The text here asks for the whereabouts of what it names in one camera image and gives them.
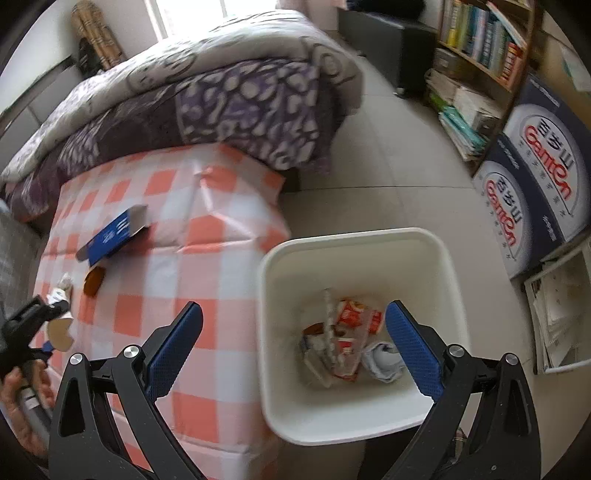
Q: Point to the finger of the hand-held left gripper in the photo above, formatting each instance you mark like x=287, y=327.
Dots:
x=47, y=349
x=37, y=314

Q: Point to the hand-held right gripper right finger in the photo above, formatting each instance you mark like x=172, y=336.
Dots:
x=413, y=350

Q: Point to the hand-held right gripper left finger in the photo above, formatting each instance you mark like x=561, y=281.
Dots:
x=171, y=350

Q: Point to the floral paper cup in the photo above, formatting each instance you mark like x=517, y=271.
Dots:
x=61, y=334

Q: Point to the white tissue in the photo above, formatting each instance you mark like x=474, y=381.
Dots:
x=381, y=362
x=63, y=286

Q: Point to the red snack packet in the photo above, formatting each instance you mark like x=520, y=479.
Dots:
x=348, y=357

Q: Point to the red and white cup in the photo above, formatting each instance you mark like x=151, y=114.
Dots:
x=358, y=316

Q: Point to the white plastic bin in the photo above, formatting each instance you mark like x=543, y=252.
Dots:
x=415, y=277

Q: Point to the clear packet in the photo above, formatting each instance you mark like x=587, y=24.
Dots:
x=316, y=357

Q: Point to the person's left hand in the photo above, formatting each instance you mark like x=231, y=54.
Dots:
x=44, y=385

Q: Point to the white striped cloth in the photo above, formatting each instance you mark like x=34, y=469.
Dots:
x=16, y=258

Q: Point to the small brown wrapper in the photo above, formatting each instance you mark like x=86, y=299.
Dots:
x=94, y=280

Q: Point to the orange checkered tablecloth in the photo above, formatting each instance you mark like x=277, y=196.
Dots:
x=207, y=277

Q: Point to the blue cardboard box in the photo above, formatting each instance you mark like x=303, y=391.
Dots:
x=113, y=235

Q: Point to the white shelf unit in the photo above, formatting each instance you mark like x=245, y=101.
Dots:
x=558, y=314

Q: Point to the navy water carton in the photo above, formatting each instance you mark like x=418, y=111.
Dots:
x=508, y=217
x=554, y=152

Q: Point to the grey padded headboard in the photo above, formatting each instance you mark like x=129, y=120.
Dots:
x=32, y=97

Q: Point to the stack of books under shelf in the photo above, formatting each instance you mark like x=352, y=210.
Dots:
x=466, y=115

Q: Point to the bed with purple sheet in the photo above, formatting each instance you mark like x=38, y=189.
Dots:
x=207, y=110

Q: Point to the black hanging bag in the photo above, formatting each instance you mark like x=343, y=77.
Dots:
x=87, y=57

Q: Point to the plaid coat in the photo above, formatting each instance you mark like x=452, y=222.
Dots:
x=97, y=32

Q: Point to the white cartoon quilt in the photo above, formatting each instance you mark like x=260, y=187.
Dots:
x=184, y=60

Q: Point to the black storage bench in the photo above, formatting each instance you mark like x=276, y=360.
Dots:
x=392, y=50

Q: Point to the row of green books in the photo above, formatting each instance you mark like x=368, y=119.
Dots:
x=485, y=41

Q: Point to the wooden bookshelf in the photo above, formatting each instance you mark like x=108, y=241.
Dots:
x=531, y=46

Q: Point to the brown cardboard box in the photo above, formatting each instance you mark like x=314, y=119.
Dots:
x=572, y=64

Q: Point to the window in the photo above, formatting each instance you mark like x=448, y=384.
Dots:
x=203, y=16

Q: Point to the pile of black clothes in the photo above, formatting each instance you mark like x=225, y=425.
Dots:
x=383, y=5

